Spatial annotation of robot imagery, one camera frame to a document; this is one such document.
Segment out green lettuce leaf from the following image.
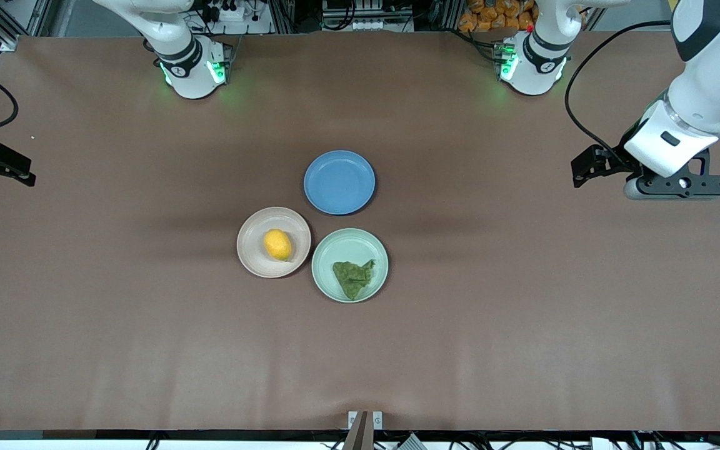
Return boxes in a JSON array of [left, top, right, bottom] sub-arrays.
[[332, 259, 376, 301]]

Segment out yellow lemon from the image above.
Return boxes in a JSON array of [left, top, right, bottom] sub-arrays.
[[263, 229, 293, 262]]

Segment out bag of orange items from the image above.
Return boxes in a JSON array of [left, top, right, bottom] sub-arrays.
[[458, 0, 539, 33]]

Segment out brown table cover sheet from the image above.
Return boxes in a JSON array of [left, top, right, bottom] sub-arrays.
[[0, 28, 720, 432]]

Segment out pink plate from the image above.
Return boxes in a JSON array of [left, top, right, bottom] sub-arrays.
[[237, 207, 312, 279]]

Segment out blue plate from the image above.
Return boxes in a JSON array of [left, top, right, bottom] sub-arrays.
[[303, 150, 376, 216]]

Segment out white socket strip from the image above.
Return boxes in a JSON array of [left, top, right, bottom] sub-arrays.
[[352, 20, 413, 32]]

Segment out light green plate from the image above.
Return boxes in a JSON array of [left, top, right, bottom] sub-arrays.
[[311, 228, 389, 304]]

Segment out white power strip with plugs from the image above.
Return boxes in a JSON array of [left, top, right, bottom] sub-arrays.
[[205, 0, 262, 23]]

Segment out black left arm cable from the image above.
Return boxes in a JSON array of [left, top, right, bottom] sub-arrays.
[[564, 20, 673, 167]]

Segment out aluminium frame profile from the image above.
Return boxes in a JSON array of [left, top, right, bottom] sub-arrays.
[[0, 0, 45, 52]]

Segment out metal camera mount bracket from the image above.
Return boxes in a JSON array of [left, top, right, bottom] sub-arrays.
[[347, 411, 384, 450]]

